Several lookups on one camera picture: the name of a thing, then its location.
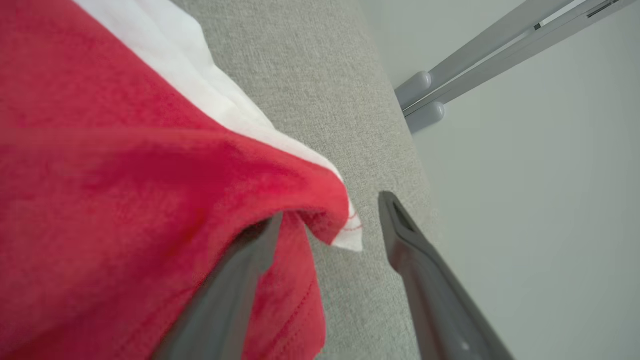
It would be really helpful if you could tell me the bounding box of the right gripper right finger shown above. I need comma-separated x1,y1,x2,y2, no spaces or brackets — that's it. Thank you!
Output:
378,191,516,360

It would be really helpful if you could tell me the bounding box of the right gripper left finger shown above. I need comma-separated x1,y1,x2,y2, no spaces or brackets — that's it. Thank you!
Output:
152,212,284,360

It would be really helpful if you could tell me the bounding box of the red white basketball jersey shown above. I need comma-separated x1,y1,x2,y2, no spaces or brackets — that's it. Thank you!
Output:
0,0,364,360

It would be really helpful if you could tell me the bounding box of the grey metal partition post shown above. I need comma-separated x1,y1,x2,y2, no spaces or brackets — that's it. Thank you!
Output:
404,0,626,135
395,0,576,108

